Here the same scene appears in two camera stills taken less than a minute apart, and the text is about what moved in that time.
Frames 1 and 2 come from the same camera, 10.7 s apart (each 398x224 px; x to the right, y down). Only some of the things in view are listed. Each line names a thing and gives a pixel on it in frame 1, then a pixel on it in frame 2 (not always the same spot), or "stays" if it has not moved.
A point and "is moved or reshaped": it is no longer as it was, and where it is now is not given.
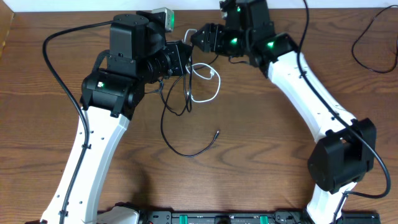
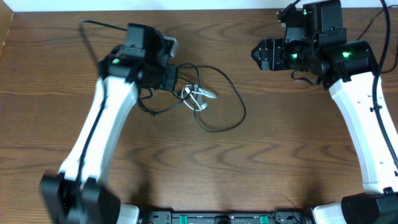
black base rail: x=245 y=216 stays
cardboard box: x=6 y=18 stays
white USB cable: x=212 y=73 is moved or reshaped
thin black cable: x=368 y=27 stays
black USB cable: x=188 y=109 to x=206 y=92
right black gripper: x=214 y=39 to x=271 y=50
